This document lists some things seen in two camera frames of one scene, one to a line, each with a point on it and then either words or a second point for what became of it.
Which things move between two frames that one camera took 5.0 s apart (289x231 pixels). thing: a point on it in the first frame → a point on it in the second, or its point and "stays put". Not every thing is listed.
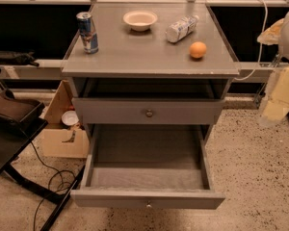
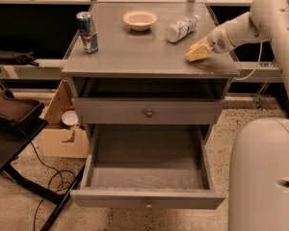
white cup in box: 69,117 stays put
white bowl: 140,20 stays put
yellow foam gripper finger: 272,35 → 204,41
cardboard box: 60,140 stays put
